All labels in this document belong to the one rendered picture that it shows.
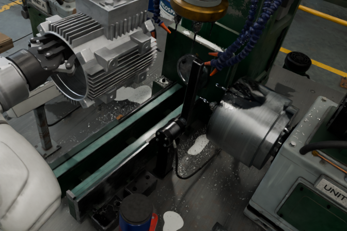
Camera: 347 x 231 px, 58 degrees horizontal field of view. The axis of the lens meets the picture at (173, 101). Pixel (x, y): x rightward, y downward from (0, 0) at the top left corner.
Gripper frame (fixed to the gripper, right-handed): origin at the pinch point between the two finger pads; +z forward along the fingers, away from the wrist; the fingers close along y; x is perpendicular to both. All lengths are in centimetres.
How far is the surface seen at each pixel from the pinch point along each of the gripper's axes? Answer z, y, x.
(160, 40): 72, 43, 66
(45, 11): 18, 56, 29
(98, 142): -3.3, 4.9, 45.3
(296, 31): 305, 28, 174
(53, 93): -5.8, 20.0, 31.0
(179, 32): 43, 9, 28
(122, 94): 26, 25, 60
